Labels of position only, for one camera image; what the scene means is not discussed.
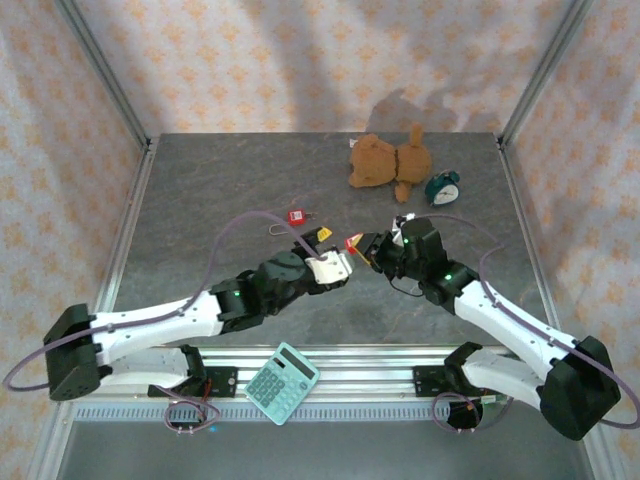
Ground teal calculator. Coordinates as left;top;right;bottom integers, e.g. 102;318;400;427
243;341;321;427

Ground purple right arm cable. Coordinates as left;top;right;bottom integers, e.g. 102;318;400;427
412;213;640;434

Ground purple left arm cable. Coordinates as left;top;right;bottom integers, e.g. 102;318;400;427
2;211;321;436

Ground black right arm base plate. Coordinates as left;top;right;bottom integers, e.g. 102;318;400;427
412;364;501;400

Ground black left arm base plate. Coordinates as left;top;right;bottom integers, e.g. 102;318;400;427
147;364;238;400

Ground aluminium frame post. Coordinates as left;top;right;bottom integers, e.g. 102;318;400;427
497;0;594;151
53;0;154;151

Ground teal alarm clock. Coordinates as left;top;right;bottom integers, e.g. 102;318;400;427
424;169;461;208

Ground aluminium side rail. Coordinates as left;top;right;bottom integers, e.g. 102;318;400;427
497;144;571;361
79;139;161;361

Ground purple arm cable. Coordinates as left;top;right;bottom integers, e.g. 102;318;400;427
412;213;640;434
2;211;321;436

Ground brown teddy bear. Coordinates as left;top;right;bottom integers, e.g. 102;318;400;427
348;124;434;205

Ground grey slotted cable duct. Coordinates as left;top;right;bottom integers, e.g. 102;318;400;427
73;403;581;422

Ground aluminium mounting rails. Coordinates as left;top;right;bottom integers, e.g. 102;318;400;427
52;344;599;404

